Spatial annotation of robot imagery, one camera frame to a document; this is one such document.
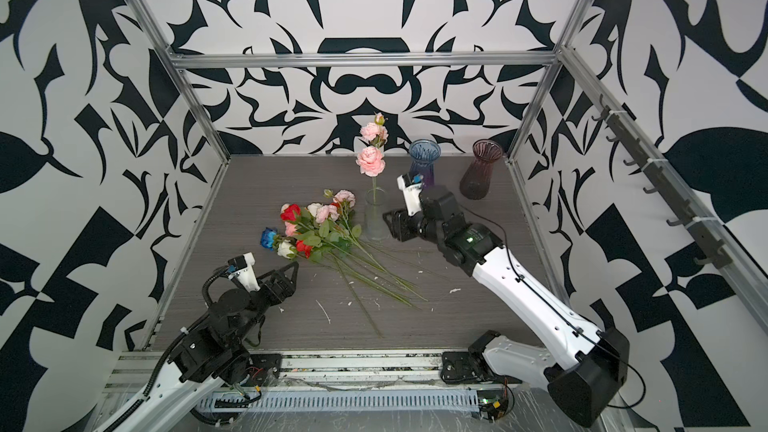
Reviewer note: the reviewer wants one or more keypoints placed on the pink carnation spray stem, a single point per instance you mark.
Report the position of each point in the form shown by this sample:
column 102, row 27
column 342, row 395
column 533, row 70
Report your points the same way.
column 371, row 159

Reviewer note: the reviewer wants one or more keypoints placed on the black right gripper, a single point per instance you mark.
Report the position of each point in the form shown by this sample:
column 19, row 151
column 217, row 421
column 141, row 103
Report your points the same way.
column 397, row 225

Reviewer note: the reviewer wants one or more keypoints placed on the pink peony stem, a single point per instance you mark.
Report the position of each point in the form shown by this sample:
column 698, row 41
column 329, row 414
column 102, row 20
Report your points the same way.
column 335, row 239

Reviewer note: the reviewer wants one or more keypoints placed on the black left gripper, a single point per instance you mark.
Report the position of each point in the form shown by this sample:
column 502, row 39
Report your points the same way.
column 282, row 288

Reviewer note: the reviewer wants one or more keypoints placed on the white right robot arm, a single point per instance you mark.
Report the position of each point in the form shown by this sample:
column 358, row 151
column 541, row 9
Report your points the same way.
column 581, row 366

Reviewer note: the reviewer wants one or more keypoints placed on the aluminium front rail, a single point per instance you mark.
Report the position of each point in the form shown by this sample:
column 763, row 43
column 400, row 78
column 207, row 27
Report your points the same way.
column 310, row 367

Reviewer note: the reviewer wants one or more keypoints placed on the blue purple glass vase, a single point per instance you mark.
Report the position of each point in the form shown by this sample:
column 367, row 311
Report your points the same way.
column 424, row 153

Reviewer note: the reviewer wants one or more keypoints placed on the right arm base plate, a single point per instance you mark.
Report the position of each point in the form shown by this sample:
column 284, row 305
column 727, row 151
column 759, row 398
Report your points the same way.
column 464, row 367

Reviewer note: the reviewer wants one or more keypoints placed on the wall hook rail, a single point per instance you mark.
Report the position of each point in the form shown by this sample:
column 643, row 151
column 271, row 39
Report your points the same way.
column 666, row 182

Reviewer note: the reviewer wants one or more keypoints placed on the blue artificial rose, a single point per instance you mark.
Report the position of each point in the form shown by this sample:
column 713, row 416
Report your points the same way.
column 268, row 238

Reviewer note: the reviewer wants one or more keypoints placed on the clear ribbed glass vase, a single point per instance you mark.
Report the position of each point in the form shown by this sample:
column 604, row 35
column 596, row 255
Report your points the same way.
column 375, row 227

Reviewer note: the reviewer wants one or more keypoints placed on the white cable duct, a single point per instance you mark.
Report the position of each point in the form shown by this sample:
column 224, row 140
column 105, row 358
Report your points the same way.
column 460, row 400

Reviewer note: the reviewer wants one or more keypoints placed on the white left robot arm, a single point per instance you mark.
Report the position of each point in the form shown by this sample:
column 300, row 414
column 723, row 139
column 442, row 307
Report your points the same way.
column 210, row 353

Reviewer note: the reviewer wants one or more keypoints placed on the light pink artificial rose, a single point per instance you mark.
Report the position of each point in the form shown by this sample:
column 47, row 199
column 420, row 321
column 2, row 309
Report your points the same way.
column 290, row 229

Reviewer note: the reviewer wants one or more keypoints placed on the red artificial rose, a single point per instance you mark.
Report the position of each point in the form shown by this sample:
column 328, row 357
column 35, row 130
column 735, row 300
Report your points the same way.
column 293, row 214
column 303, row 249

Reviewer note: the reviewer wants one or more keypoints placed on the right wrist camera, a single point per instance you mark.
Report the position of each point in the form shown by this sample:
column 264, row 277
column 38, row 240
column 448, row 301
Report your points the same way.
column 411, row 186

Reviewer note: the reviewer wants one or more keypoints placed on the dark red glass vase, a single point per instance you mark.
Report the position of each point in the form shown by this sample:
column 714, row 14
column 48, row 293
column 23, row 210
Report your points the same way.
column 476, row 181

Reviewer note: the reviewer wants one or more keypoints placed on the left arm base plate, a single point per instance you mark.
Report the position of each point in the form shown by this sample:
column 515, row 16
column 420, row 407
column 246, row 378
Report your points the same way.
column 262, row 369

